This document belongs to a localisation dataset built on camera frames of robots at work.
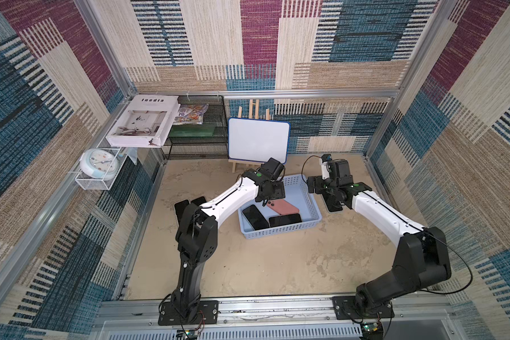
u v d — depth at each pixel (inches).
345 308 28.7
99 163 26.4
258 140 39.3
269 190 25.6
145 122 29.5
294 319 28.7
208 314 28.9
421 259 17.1
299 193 41.7
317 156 29.8
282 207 39.3
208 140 45.5
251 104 38.1
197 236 19.5
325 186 30.1
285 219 42.9
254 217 37.7
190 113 33.6
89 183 26.5
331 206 39.1
